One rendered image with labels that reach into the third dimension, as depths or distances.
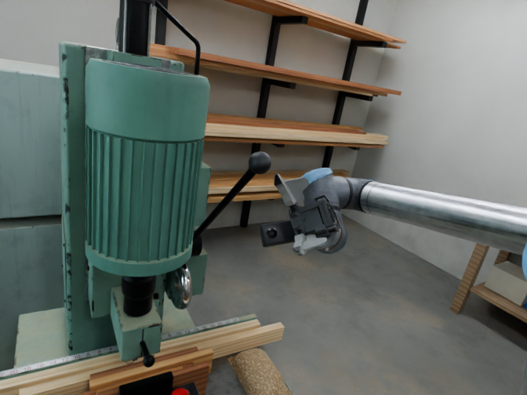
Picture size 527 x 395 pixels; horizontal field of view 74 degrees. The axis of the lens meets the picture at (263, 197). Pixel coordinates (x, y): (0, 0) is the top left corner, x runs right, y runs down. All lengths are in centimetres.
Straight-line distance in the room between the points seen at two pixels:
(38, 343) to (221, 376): 49
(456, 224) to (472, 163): 297
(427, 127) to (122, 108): 366
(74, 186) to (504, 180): 338
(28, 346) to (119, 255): 57
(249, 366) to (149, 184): 48
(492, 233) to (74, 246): 83
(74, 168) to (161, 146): 30
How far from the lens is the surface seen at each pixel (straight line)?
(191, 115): 52
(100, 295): 81
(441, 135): 391
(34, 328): 116
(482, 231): 78
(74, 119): 76
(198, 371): 76
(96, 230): 59
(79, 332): 98
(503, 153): 367
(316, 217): 70
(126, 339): 71
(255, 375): 83
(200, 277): 93
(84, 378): 81
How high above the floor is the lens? 152
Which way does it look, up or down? 19 degrees down
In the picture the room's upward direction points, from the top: 10 degrees clockwise
